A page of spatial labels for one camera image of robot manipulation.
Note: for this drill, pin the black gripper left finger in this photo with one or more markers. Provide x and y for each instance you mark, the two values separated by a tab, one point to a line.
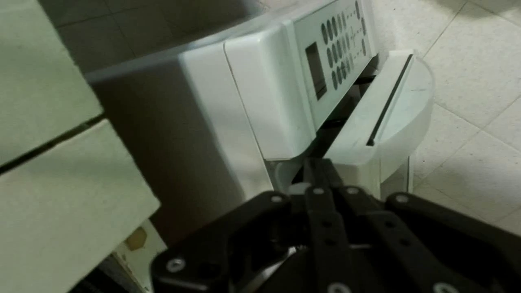
261	244

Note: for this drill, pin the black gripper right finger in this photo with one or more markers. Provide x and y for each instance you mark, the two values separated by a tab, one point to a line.
424	249

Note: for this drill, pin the white microwave door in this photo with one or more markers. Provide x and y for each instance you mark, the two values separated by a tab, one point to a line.
401	98

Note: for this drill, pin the white microwave oven body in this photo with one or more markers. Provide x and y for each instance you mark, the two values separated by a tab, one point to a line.
261	91

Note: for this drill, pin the closed white cabinet door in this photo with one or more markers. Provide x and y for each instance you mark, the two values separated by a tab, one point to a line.
43	75

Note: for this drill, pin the white wall cabinet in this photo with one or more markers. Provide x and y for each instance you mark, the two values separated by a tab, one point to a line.
66	217

